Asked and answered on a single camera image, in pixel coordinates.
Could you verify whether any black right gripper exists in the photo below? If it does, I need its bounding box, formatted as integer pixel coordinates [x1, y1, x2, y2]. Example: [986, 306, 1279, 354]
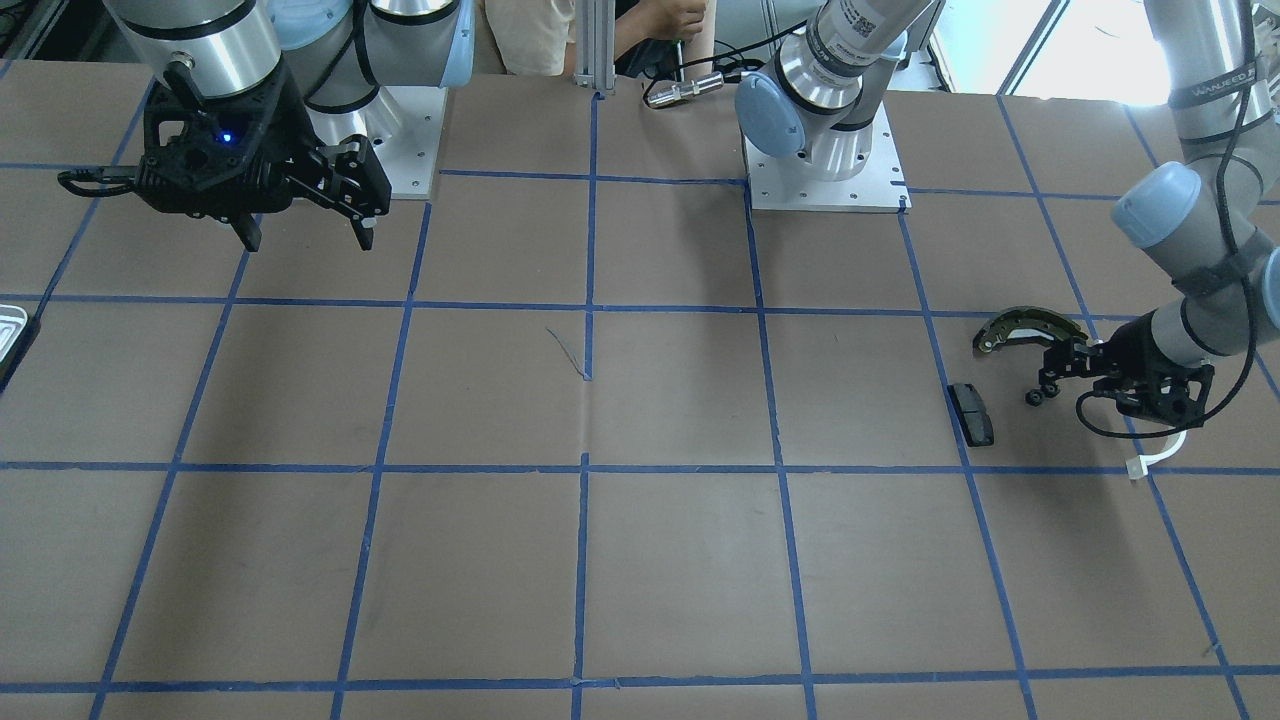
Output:
[131, 65, 392, 252]

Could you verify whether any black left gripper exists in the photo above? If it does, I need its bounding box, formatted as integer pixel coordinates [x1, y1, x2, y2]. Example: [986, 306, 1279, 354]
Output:
[1038, 315, 1215, 430]

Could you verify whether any silver ribbed metal tray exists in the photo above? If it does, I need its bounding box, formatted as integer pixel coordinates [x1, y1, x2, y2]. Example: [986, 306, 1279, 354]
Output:
[1, 304, 29, 389]

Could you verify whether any white curved plastic part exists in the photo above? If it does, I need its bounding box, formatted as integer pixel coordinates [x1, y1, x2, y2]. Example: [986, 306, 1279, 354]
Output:
[1126, 430, 1188, 482]

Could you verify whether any olive metal brake shoe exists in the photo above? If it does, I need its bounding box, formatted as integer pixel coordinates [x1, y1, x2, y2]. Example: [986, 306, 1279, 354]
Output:
[972, 306, 1091, 354]

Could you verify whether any dark grey brake pad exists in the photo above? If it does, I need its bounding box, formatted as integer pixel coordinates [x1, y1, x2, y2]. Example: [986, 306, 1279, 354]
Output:
[947, 383, 995, 448]

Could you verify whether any person in beige shirt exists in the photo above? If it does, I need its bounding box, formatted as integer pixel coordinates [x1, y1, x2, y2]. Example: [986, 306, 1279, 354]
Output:
[485, 0, 716, 77]

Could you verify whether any silver metal connector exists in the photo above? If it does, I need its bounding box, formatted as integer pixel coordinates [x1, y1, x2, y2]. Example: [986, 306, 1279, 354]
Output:
[644, 72, 724, 110]

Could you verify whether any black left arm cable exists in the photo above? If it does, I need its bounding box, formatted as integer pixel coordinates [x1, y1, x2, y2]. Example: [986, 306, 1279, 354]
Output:
[1076, 0, 1263, 441]

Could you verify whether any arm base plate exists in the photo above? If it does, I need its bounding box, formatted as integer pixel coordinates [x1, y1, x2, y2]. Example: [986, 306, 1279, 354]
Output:
[736, 94, 913, 213]
[308, 86, 451, 200]

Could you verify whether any aluminium frame post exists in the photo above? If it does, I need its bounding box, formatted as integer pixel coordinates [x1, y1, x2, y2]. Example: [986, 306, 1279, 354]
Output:
[572, 0, 616, 97]

